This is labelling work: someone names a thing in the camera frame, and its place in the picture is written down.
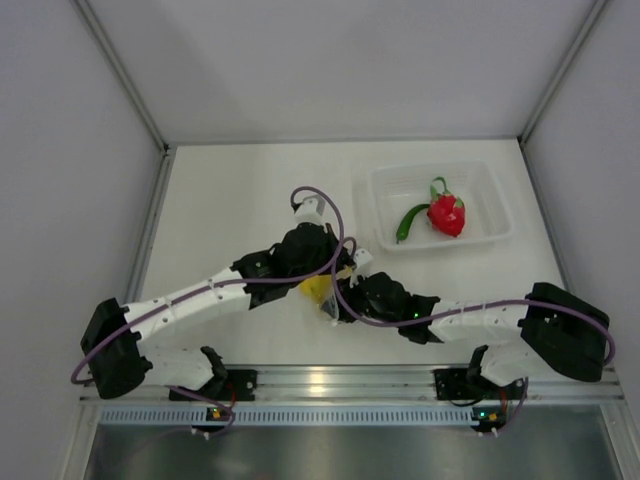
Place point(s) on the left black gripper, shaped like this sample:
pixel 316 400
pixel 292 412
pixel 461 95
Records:
pixel 330 243

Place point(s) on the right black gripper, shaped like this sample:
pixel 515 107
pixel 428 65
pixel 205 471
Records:
pixel 349 293

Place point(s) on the yellow fake banana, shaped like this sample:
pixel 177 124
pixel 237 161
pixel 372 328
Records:
pixel 318 288

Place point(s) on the clear zip top bag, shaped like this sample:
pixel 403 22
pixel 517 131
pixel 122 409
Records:
pixel 333 311

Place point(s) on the green fake chili pepper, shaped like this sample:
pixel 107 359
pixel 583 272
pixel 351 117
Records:
pixel 404 226

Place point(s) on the red fake dragon fruit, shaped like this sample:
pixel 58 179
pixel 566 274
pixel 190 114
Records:
pixel 447 212

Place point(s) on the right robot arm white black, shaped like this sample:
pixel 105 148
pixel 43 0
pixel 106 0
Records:
pixel 547 330

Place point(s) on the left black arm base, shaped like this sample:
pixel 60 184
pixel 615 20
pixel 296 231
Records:
pixel 235 385

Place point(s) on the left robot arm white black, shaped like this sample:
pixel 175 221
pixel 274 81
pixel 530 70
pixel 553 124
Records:
pixel 124 344

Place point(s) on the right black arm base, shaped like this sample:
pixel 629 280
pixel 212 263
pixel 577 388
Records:
pixel 461 388

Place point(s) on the clear plastic basket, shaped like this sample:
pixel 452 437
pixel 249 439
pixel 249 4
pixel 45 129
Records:
pixel 383 195

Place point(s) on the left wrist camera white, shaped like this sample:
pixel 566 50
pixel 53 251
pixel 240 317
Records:
pixel 310 210

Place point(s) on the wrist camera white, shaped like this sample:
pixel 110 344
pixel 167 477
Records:
pixel 362 265
pixel 310 210

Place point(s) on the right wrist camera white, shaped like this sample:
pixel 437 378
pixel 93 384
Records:
pixel 362 265

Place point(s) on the aluminium mounting rail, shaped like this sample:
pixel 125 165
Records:
pixel 408 384

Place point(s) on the white slotted cable duct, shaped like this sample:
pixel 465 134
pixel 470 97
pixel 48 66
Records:
pixel 252 415

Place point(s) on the left aluminium frame post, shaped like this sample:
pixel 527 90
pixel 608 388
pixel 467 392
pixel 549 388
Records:
pixel 99 34

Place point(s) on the aluminium frame post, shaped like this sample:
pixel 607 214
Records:
pixel 99 34
pixel 560 72

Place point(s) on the right aluminium frame post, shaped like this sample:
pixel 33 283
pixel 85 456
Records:
pixel 560 72

